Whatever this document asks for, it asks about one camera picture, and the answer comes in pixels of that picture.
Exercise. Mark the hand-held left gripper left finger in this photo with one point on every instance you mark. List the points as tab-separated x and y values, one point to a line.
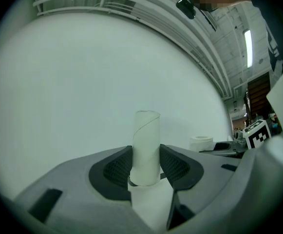
78	191

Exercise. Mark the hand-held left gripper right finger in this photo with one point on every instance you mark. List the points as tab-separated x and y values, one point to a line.
204	179

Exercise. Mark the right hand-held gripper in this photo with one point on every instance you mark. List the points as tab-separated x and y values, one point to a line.
255	135

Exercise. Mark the white toilet paper roll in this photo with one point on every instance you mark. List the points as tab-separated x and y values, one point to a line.
201	142

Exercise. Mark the white cardboard paper roll tube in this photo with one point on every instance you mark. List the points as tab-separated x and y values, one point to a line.
146	150

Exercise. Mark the brown wooden staircase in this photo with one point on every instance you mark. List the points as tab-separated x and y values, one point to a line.
259	94

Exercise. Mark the ceiling strip light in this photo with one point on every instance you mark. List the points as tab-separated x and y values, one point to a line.
248	47

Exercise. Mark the black head camera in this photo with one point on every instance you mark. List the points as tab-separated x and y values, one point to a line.
186	7

